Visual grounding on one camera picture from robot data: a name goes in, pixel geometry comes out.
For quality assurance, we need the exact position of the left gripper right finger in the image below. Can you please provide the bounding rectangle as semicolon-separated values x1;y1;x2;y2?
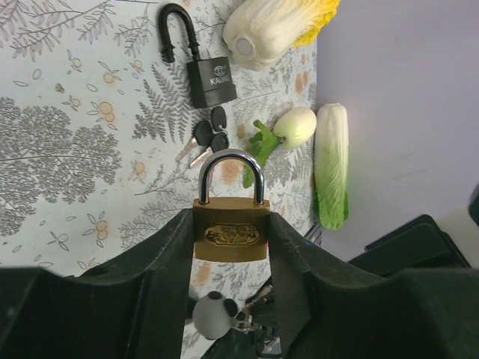
269;213;478;358

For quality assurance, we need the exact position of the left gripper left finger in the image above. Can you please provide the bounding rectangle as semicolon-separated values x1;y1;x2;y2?
1;209;194;358

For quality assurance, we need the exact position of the small brass padlock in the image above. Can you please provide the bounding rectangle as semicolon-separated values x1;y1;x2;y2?
192;149;270;263

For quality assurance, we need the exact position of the black key bunch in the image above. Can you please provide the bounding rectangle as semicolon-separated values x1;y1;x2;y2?
175;106;230;168

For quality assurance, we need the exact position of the black padlock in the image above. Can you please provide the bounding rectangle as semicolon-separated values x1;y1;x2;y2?
157;3;237;108

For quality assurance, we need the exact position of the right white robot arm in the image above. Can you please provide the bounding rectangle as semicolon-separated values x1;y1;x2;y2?
348;214;478;277

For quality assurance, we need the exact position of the large green napa cabbage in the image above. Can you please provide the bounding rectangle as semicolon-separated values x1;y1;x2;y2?
314;103;349;230

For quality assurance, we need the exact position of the white radish toy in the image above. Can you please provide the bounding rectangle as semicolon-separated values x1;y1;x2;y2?
245;106;317;185

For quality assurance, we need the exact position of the yellow napa cabbage toy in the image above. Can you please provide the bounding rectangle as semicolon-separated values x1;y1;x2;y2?
223;0;341;71

